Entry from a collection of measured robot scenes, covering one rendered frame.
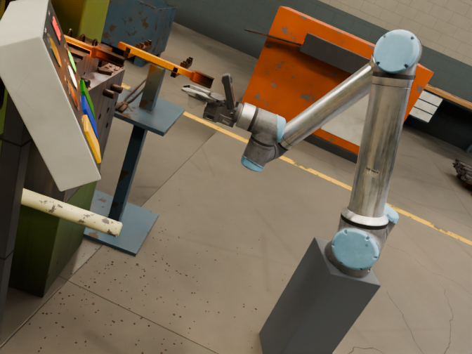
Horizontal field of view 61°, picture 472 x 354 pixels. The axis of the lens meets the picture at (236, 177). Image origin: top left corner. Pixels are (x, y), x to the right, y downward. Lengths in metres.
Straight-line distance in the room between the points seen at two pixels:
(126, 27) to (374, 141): 4.20
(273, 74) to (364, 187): 3.58
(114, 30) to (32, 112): 4.48
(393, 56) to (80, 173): 0.87
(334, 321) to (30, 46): 1.42
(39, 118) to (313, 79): 4.17
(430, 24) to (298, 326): 7.77
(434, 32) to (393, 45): 7.72
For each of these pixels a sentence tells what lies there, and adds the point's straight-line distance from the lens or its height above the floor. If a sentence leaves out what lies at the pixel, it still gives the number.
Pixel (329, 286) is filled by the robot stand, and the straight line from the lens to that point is 1.57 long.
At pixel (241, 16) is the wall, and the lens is 8.94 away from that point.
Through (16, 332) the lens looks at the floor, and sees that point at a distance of 1.76.
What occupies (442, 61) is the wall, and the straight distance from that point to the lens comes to 9.04.
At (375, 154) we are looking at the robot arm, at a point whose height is 1.08.
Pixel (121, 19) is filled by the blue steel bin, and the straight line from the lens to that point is 5.15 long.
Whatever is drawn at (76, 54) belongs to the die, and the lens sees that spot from 1.41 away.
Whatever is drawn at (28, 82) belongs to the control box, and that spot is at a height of 1.12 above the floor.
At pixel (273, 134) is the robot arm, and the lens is 1.38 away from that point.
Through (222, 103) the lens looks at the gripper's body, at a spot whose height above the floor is 1.00.
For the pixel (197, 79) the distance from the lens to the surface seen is 1.73.
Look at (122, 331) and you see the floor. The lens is 1.80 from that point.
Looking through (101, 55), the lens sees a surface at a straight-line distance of 1.46.
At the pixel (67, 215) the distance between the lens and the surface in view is 1.26.
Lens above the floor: 1.39
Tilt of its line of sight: 25 degrees down
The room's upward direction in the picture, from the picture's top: 23 degrees clockwise
